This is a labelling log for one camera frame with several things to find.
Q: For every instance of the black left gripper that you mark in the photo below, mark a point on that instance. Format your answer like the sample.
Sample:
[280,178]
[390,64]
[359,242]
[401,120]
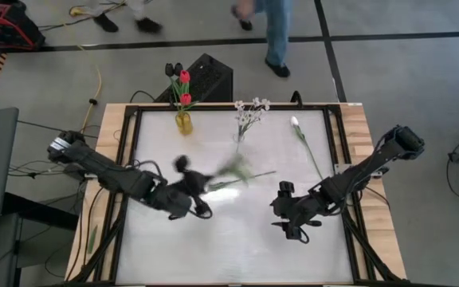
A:
[181,191]

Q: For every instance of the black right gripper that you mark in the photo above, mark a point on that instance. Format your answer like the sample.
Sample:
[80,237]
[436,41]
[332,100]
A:
[301,207]

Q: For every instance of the white artificial tulip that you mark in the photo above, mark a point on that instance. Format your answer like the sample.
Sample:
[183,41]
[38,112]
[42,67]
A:
[237,171]
[294,120]

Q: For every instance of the clear glass vase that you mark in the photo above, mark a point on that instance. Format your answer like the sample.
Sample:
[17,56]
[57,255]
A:
[235,140]

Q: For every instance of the yellow glass vase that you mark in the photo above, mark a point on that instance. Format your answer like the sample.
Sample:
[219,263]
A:
[184,124]

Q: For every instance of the white blossom spray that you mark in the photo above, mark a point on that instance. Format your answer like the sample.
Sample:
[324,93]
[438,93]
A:
[239,104]

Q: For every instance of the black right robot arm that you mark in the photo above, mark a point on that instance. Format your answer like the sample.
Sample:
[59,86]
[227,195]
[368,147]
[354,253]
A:
[365,167]

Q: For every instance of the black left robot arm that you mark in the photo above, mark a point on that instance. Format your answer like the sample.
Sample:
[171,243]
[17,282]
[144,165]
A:
[106,175]

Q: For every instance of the black perforated case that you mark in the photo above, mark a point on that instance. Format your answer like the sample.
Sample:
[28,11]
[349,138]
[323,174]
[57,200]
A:
[209,79]

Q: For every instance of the small black clamp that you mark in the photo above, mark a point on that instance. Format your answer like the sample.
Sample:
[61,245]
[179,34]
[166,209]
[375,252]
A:
[296,97]

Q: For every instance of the green leaf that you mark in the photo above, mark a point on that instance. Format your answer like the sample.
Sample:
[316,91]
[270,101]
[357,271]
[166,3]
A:
[92,239]

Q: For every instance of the person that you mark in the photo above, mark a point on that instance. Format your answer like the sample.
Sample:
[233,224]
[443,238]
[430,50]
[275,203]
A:
[147,26]
[277,32]

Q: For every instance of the black side table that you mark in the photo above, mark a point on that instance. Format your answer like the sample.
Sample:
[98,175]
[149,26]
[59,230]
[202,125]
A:
[34,211]

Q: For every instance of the red black cart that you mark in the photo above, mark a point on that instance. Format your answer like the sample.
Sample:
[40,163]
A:
[2,28]

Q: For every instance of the black table frame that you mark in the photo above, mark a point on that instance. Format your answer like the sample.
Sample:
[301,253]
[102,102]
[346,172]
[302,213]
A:
[317,107]

